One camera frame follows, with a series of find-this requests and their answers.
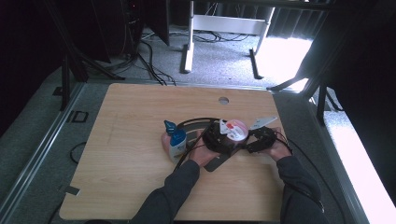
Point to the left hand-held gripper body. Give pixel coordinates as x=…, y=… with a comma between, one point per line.
x=211, y=138

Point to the person's left hand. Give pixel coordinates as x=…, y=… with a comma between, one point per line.
x=202, y=155

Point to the black slotted corner shelf tray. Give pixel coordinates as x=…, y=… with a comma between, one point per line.
x=218, y=163

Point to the dark computer tower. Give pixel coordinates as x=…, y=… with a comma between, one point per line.
x=132, y=28

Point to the pink bottle with blue cap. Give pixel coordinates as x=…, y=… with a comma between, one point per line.
x=169, y=127

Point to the person's right hand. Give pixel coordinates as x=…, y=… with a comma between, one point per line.
x=280, y=149

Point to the black rectangular floor frame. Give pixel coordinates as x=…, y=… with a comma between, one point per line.
x=80, y=116

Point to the black metal stand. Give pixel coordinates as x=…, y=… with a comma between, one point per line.
x=64, y=84
x=320, y=102

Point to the white desk frame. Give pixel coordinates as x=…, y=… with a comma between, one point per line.
x=229, y=24

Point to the white bottle with blue cap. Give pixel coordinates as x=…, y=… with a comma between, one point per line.
x=178, y=144

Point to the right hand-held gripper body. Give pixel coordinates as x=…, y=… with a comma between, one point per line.
x=264, y=137

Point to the grey tape piece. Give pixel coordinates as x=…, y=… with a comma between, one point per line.
x=71, y=190

